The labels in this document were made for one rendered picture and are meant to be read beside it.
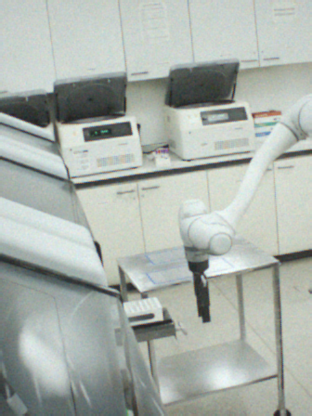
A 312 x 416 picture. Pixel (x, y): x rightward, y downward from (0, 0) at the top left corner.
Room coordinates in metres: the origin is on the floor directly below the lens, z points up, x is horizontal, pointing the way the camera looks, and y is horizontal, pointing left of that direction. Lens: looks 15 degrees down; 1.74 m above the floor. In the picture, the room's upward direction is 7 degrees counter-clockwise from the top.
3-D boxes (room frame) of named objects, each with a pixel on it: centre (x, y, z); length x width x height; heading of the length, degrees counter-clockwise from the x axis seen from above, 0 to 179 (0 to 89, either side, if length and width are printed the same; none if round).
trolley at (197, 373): (2.61, -0.15, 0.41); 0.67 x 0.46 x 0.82; 104
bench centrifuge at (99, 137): (4.66, 0.36, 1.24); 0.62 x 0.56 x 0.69; 10
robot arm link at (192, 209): (2.09, -0.13, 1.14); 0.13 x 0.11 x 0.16; 16
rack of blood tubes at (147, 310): (2.05, 0.17, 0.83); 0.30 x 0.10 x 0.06; 100
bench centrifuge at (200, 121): (4.80, -0.48, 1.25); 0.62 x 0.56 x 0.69; 9
